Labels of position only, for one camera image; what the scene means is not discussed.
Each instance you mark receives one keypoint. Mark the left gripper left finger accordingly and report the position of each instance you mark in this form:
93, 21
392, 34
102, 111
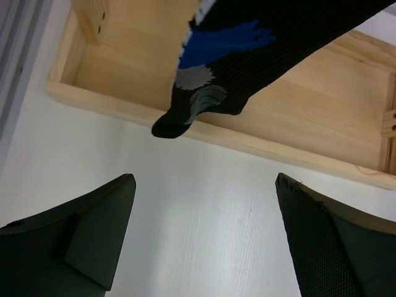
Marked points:
70, 250

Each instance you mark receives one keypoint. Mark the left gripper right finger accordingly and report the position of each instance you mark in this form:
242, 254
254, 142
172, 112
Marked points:
337, 250

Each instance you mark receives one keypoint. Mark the wooden hanger rack frame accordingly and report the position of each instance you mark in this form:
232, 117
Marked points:
334, 112

